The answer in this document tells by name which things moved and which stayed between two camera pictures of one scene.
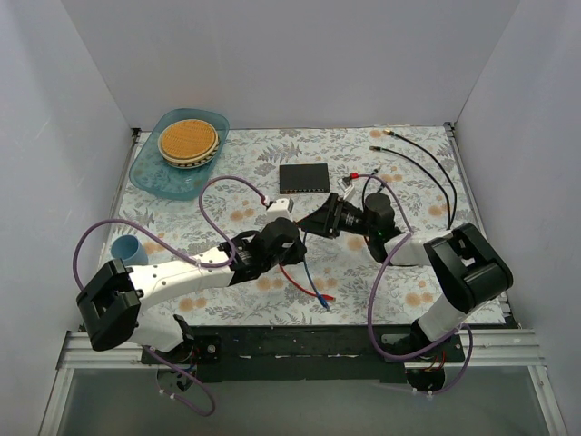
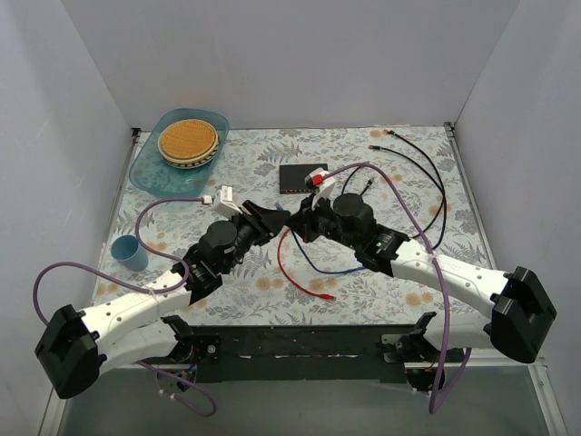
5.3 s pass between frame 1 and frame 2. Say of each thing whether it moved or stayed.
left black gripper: moved
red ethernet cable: stayed
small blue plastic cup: stayed
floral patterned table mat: stayed
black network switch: stayed
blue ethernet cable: moved
